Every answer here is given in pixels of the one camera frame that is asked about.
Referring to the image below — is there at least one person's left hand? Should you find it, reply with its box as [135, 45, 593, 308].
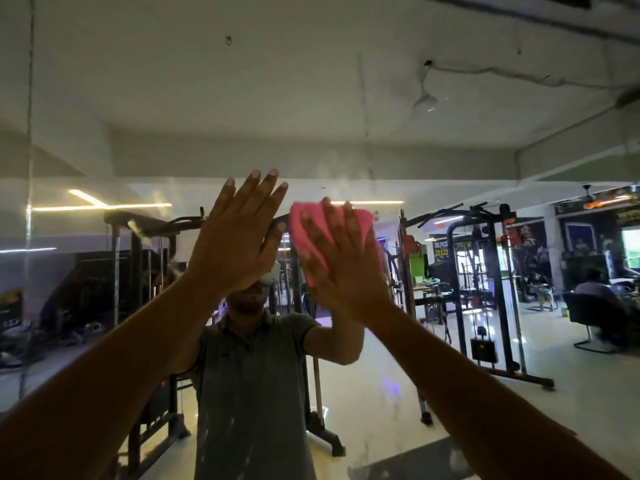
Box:
[187, 168, 289, 297]

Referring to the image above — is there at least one person's right forearm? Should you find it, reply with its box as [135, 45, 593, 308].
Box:
[367, 299, 631, 480]

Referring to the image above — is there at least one person's right hand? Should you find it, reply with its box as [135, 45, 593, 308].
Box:
[297, 197, 395, 321]

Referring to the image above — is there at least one person's left forearm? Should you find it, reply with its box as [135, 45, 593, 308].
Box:
[0, 272, 241, 480]

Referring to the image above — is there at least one large wall mirror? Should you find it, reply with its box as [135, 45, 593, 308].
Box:
[0, 0, 640, 480]

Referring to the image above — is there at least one pink cloth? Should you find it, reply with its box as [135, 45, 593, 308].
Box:
[289, 201, 384, 291]

